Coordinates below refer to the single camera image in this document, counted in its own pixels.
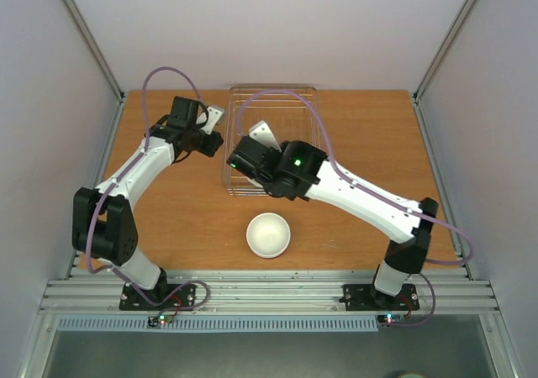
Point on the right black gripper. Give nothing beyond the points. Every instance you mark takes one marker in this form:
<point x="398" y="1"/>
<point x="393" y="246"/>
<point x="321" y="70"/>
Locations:
<point x="242" y="162"/>

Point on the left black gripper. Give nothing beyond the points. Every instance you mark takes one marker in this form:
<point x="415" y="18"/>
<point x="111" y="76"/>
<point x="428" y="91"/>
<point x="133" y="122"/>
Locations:
<point x="211" y="149"/>

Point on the white ceramic bowl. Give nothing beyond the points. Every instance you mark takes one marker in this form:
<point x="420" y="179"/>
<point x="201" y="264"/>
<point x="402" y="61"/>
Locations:
<point x="268" y="235"/>

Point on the chrome wire dish rack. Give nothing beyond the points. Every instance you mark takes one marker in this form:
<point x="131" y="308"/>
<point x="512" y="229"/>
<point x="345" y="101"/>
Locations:
<point x="287" y="116"/>

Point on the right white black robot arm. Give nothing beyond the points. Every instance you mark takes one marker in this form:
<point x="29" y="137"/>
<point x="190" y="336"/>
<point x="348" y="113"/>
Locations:
<point x="297" y="169"/>

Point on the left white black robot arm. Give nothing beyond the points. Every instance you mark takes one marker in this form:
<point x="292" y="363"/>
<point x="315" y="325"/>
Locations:
<point x="103" y="224"/>

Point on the right small circuit board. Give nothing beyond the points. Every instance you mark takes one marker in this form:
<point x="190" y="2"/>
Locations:
<point x="391" y="318"/>

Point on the small circuit board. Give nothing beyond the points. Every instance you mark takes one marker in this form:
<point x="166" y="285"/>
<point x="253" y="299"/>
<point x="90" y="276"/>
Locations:
<point x="159" y="321"/>
<point x="391" y="318"/>

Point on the left small circuit board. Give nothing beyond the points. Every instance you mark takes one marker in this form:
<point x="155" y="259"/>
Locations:
<point x="159" y="321"/>

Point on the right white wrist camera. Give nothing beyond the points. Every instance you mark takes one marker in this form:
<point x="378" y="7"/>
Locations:
<point x="262" y="133"/>

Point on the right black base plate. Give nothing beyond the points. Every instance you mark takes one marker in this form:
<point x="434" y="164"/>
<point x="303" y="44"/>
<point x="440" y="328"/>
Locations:
<point x="363" y="297"/>

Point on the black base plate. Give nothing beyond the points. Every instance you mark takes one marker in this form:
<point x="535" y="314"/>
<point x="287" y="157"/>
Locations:
<point x="363" y="297"/>
<point x="164" y="295"/>

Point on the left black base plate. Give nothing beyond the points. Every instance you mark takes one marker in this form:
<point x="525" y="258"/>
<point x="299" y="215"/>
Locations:
<point x="164" y="295"/>

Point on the grey slotted cable duct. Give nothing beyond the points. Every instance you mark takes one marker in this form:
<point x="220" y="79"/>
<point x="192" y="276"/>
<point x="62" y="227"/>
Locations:
<point x="220" y="324"/>

